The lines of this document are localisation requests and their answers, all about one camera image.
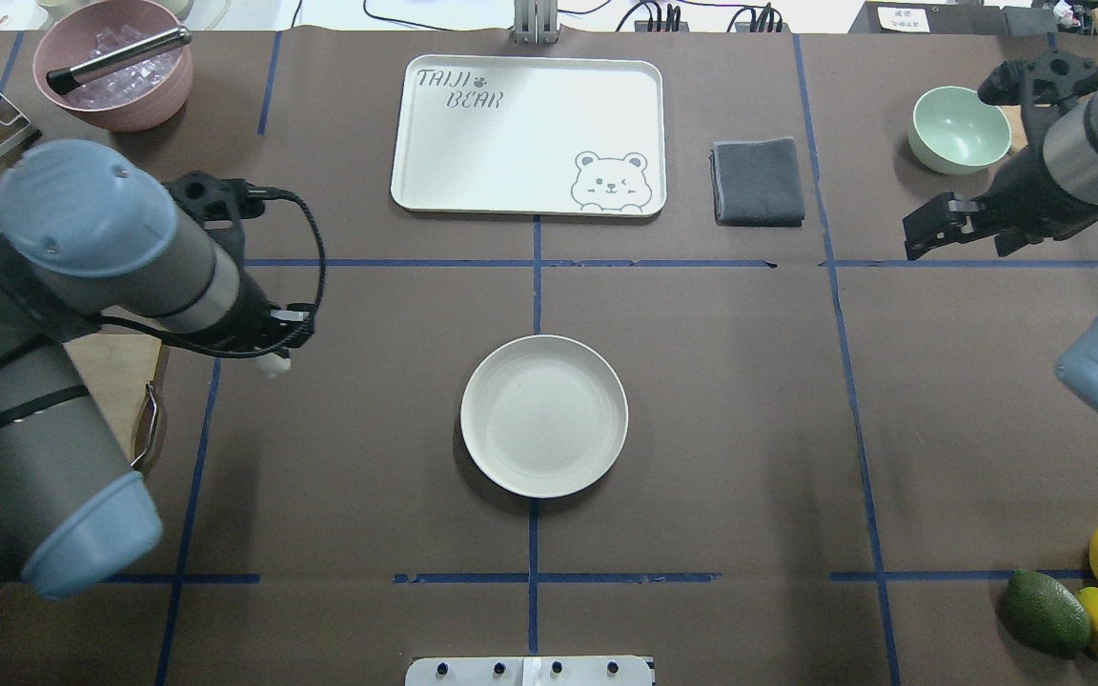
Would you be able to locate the green avocado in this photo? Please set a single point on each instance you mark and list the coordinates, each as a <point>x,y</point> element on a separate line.
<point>1040,612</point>

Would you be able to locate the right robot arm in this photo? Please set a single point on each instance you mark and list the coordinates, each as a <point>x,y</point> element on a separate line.
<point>1077,367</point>

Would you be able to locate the steel black-tipped tongs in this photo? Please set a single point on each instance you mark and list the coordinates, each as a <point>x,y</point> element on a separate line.
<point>68,79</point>

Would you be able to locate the pink bowl with ice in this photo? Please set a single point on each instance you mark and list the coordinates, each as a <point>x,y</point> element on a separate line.
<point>132,98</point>

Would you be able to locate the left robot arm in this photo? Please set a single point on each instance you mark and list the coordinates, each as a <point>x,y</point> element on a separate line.
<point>89,240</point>

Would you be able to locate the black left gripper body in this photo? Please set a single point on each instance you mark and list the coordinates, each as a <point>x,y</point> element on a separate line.
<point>256,324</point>

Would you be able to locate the mint green bowl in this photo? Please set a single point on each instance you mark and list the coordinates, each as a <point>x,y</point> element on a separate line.
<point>953,132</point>

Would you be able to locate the grey folded cloth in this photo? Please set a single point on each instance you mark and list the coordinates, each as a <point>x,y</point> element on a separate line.
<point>756,183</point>

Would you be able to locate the white bear tray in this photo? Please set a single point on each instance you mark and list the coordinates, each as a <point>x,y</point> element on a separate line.
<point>530,135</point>

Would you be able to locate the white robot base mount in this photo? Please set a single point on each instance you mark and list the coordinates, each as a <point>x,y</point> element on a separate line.
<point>533,670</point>

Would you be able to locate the beige round plate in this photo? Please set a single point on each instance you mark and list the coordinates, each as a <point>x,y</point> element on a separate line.
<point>544,416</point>

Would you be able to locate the aluminium frame post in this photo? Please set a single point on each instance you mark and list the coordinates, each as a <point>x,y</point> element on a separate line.
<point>536,22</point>

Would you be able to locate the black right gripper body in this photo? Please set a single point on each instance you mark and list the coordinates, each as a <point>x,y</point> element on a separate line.
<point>1023,203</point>

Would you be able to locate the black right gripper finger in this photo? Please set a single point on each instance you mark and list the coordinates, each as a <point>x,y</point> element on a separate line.
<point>941,221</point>

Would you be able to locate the bamboo cutting board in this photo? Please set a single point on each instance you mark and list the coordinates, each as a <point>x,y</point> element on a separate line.
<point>121,371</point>

